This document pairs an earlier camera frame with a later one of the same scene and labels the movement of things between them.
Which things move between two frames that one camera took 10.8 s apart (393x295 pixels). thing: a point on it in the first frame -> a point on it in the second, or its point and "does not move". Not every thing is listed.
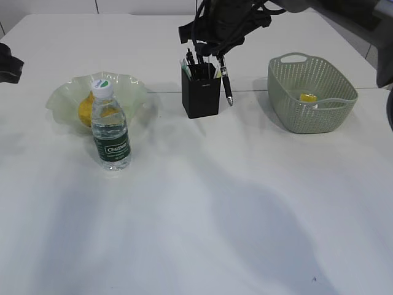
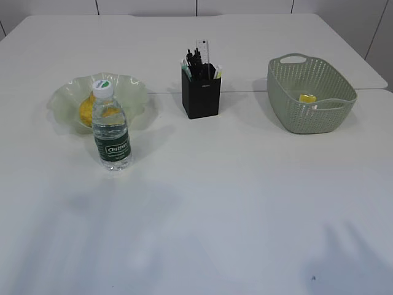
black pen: (190, 62) does not move
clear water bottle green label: (109, 128) does not move
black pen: (225, 77) -> (201, 69)
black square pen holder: (201, 96) does not move
